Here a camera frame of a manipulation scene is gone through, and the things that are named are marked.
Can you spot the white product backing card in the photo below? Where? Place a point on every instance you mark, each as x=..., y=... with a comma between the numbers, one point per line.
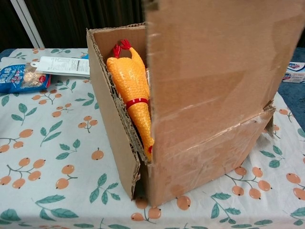
x=64, y=65

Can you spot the brown cardboard shipping box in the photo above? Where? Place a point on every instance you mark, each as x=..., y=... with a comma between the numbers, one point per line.
x=214, y=95

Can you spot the blue snack bag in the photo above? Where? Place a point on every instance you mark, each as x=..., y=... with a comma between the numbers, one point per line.
x=14, y=78

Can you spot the yellow rubber chicken toy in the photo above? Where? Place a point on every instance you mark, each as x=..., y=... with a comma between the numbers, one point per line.
x=129, y=83

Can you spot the black pleated curtain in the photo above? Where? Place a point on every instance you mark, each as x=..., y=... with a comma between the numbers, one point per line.
x=83, y=14

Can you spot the white frame pole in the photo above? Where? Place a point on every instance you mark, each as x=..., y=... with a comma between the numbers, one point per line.
x=27, y=21

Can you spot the white blue soap box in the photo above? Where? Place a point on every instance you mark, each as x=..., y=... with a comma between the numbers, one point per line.
x=295, y=75

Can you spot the floral orange fruit tablecloth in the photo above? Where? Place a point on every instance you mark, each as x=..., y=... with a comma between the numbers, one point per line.
x=59, y=143

